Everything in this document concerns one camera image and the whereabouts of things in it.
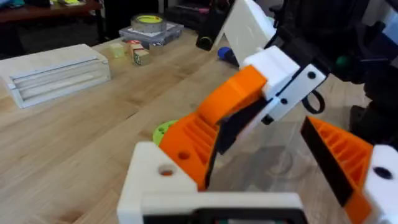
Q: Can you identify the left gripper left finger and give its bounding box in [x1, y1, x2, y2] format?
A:
[117, 141, 200, 224]

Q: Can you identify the black cable loop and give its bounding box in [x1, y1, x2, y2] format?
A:
[300, 89, 326, 115]

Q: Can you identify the green disc with holes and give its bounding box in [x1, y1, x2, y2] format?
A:
[152, 119, 178, 147]

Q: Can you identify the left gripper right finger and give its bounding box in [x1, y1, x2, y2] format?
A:
[299, 116, 398, 224]

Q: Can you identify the blue electric screwdriver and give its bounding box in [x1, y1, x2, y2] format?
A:
[217, 46, 240, 68]

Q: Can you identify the red and white toy block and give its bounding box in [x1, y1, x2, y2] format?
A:
[125, 39, 144, 54]

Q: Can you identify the tape roll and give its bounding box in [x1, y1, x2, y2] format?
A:
[130, 13, 168, 34]

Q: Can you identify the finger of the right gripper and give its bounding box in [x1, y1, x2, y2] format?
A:
[216, 63, 328, 156]
[198, 45, 300, 126]

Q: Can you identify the black cylinder tool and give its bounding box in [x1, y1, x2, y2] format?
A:
[195, 5, 229, 52]

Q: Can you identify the pale wooden slotted box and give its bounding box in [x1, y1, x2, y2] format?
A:
[0, 43, 112, 110]

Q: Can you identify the brown side table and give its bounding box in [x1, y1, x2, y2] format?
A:
[0, 0, 104, 25]

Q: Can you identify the green translucent toy cube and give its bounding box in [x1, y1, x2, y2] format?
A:
[109, 42, 126, 59]

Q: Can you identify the flat grey box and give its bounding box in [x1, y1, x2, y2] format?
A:
[119, 21, 185, 49]

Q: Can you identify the wooden toy block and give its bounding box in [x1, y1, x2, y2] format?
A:
[133, 49, 152, 67]

